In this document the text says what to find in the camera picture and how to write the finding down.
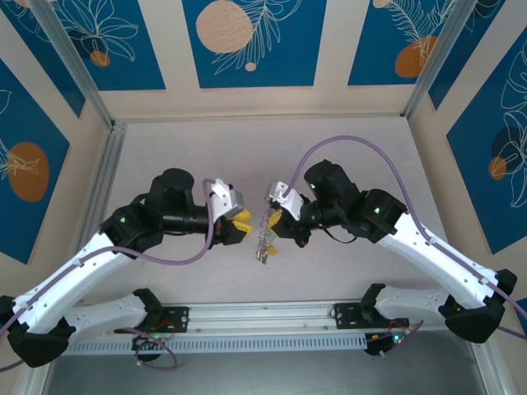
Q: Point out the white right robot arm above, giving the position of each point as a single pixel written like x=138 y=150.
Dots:
x=444 y=267

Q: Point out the black mounting plate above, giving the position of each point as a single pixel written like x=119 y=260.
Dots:
x=173 y=319
x=348 y=316

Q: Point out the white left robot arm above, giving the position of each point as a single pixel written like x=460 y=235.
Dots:
x=62 y=280

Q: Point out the aluminium frame rail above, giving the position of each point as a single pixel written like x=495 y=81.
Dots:
x=105 y=177

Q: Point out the teal key tag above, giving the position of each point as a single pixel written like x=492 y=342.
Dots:
x=269 y=237

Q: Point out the yellow key tag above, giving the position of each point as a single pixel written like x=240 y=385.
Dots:
x=273 y=249

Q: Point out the blue floral wall panel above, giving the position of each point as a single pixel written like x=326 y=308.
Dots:
x=123 y=45
x=383 y=41
x=24 y=164
x=494 y=49
x=486 y=164
x=33 y=53
x=255 y=45

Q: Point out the aluminium frame post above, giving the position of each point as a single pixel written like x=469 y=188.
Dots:
x=440 y=57
x=70 y=61
x=486 y=370

